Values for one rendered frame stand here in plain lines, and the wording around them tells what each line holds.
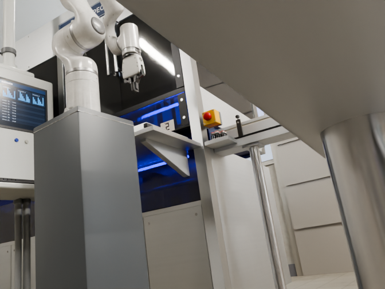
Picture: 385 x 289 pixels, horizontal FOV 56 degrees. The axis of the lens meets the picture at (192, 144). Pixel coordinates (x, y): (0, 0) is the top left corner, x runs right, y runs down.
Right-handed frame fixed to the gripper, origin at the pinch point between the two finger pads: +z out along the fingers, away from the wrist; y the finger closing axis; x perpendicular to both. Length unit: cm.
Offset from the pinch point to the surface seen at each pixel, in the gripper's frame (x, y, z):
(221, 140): -34.7, -22.3, 24.5
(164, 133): -2.7, -11.0, 24.3
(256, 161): -49, -33, 36
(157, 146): -8.6, -2.5, 26.8
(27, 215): -16, 97, 40
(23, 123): -7, 88, -11
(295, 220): -262, 10, 57
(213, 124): -36.0, -19.3, 14.6
